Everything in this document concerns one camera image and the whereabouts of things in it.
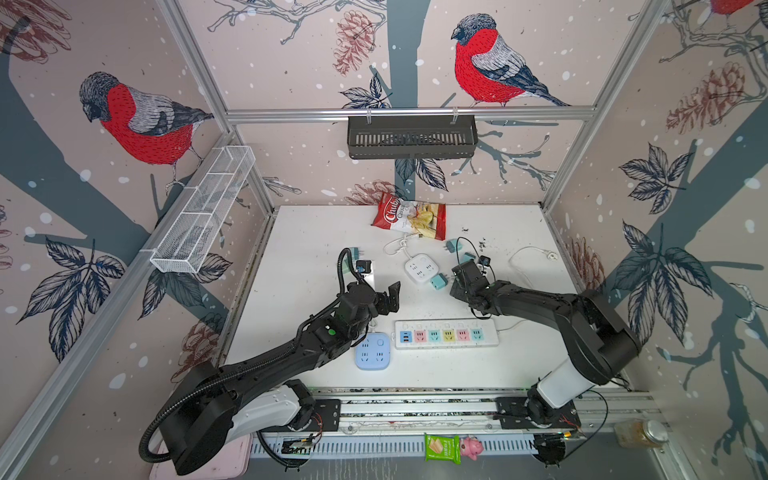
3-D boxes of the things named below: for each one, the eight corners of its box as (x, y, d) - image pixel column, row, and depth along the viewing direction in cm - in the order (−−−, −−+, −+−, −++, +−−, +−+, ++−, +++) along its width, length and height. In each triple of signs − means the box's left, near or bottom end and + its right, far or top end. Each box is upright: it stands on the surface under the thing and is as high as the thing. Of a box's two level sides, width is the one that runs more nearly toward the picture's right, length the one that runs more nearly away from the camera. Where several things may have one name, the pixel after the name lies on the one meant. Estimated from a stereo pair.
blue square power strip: (354, 370, 82) (353, 367, 80) (357, 336, 89) (356, 332, 86) (390, 370, 82) (390, 367, 80) (390, 336, 89) (390, 332, 86)
